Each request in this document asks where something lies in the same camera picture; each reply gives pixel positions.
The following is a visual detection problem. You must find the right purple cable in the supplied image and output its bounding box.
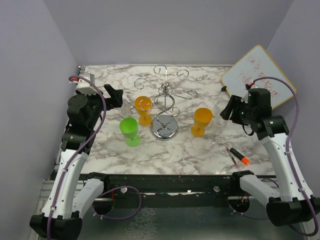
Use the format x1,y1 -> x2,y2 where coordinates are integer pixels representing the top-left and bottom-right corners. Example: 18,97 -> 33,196
247,76 -> 320,237

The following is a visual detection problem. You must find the small whiteboard yellow frame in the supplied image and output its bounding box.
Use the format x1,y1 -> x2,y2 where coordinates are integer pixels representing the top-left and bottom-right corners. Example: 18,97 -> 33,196
221,45 -> 296,109

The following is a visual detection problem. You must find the clear wine glass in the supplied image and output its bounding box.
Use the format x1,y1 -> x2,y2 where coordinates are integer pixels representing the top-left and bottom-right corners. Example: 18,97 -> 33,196
119,98 -> 131,118
213,100 -> 228,128

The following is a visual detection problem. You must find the green plastic wine glass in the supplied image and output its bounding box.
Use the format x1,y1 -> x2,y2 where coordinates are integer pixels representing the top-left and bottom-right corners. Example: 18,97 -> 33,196
119,117 -> 140,147

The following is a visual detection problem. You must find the orange plastic goblet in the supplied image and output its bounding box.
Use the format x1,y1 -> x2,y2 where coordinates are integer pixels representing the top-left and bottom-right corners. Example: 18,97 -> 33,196
191,107 -> 213,137
134,96 -> 152,127

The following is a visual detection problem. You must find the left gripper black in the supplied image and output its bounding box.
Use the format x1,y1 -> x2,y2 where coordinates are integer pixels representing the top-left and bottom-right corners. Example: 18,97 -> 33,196
76,83 -> 123,129

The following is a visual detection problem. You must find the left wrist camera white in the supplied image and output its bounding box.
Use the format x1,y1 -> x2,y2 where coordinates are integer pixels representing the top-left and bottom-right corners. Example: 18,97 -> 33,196
76,73 -> 97,95

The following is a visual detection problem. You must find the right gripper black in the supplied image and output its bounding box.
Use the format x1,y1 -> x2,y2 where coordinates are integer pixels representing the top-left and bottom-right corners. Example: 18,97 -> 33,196
220,94 -> 256,126

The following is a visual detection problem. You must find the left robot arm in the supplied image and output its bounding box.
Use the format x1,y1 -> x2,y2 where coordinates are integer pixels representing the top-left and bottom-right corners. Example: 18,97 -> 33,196
29,84 -> 123,240

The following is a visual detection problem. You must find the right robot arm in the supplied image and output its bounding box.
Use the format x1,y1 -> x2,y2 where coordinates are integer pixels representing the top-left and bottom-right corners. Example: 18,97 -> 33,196
220,88 -> 320,227

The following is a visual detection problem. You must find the right orange plastic goblet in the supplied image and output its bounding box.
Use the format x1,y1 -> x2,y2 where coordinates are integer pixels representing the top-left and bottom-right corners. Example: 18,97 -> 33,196
191,107 -> 213,137

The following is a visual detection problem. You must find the chrome wine glass rack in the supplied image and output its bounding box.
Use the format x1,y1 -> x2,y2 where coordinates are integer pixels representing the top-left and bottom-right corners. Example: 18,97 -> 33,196
134,64 -> 199,141

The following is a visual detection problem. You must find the red pen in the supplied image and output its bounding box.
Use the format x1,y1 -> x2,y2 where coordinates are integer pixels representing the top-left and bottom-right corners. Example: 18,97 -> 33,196
225,146 -> 239,168

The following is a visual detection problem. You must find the black orange highlighter marker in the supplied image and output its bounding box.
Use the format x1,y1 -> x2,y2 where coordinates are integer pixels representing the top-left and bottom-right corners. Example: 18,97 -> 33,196
230,147 -> 250,165

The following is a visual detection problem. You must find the black front rail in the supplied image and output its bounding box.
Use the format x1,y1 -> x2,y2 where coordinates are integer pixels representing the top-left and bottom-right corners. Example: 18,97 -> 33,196
49,172 -> 278,208

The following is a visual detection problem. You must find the left orange plastic goblet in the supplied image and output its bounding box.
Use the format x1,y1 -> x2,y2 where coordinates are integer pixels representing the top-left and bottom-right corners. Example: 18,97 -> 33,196
134,96 -> 152,127

